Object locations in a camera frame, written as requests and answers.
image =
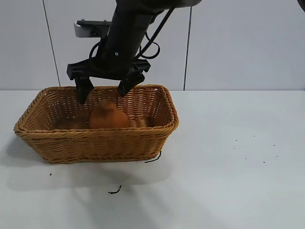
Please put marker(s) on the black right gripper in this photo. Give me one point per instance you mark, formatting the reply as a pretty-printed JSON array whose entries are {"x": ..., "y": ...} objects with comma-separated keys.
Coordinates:
[{"x": 119, "y": 47}]

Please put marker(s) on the black thread scrap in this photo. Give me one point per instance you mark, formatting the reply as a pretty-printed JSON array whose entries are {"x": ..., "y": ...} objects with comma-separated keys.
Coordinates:
[
  {"x": 152, "y": 160},
  {"x": 116, "y": 191}
]

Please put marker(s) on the brown woven wicker basket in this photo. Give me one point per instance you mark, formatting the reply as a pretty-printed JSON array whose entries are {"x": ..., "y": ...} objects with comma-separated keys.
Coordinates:
[{"x": 95, "y": 143}]

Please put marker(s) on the orange felt fruit with stem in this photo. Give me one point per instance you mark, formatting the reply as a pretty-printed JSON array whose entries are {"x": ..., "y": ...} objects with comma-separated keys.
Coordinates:
[{"x": 107, "y": 118}]

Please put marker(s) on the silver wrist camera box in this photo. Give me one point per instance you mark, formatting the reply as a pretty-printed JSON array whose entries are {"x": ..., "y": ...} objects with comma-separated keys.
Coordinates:
[{"x": 90, "y": 29}]

